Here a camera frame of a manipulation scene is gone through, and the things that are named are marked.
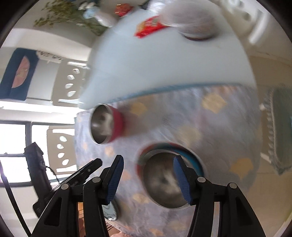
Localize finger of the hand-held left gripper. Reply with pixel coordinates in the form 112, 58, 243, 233
49, 158, 103, 189

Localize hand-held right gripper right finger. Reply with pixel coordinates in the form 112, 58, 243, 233
173, 156, 266, 237

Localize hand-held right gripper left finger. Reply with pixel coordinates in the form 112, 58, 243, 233
32, 154, 125, 237

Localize blue steel bowl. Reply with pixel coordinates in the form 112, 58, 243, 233
142, 143, 203, 209

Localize floral blue plate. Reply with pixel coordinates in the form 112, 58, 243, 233
101, 197, 120, 222

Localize pink steel bowl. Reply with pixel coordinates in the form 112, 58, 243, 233
91, 104, 125, 145

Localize white chair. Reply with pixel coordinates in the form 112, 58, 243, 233
219, 0, 284, 45
51, 58, 92, 107
46, 124, 79, 176

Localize window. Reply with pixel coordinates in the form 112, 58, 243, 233
0, 121, 76, 188

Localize patterned tablecloth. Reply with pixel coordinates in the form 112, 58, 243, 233
74, 83, 262, 237

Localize dried flower bunch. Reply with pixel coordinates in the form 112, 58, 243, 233
34, 0, 107, 36

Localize white vase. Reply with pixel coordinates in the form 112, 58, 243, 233
83, 6, 117, 28

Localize red snack packet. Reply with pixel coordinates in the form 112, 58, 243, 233
134, 15, 168, 39

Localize small red packet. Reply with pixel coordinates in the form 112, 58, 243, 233
114, 3, 134, 18

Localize black cable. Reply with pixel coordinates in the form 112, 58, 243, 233
0, 160, 31, 237

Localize blue wall poster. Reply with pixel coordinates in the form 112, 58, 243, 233
0, 47, 38, 100

